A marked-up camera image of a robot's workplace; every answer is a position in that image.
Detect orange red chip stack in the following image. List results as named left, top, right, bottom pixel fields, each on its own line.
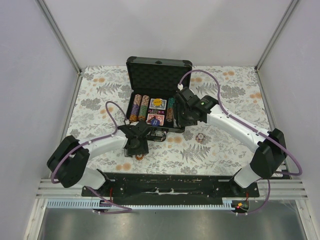
left=135, top=154, right=144, bottom=161

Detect blue round blind button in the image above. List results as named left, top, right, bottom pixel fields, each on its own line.
left=150, top=119, right=160, bottom=127

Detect tan blue chip stack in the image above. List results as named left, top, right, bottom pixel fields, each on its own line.
left=195, top=133, right=205, bottom=143

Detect yellow round blind button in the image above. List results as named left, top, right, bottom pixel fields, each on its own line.
left=152, top=98, right=163, bottom=108

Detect red triangular all-in token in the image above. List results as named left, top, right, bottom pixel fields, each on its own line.
left=148, top=115, right=159, bottom=121

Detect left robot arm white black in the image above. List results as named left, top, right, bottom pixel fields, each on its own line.
left=46, top=121, right=152, bottom=197

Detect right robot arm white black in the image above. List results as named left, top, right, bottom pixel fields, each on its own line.
left=173, top=84, right=287, bottom=197

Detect black poker set case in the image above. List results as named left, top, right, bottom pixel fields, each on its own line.
left=126, top=56, right=193, bottom=142

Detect chip column in case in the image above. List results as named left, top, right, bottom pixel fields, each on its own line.
left=138, top=95, right=150, bottom=121
left=129, top=94, right=142, bottom=123
left=166, top=97, right=175, bottom=123

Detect blue playing card deck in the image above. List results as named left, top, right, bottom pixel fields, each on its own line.
left=149, top=98, right=167, bottom=110

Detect red playing card deck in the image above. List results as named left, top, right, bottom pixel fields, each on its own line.
left=146, top=114, right=165, bottom=126

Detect red dice row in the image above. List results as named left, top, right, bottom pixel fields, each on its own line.
left=148, top=109, right=166, bottom=115

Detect floral table mat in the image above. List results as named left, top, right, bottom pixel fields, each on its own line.
left=56, top=65, right=285, bottom=178

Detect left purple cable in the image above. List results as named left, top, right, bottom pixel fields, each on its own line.
left=50, top=101, right=133, bottom=215

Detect purple cable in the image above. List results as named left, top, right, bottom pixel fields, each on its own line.
left=176, top=69, right=303, bottom=215
left=50, top=101, right=133, bottom=215

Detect white slotted cable duct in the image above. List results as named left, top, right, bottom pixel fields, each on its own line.
left=46, top=199, right=235, bottom=211

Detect aluminium frame rails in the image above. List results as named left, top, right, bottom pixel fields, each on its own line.
left=23, top=0, right=320, bottom=240

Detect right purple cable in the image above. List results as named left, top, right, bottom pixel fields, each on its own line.
left=176, top=69, right=303, bottom=215

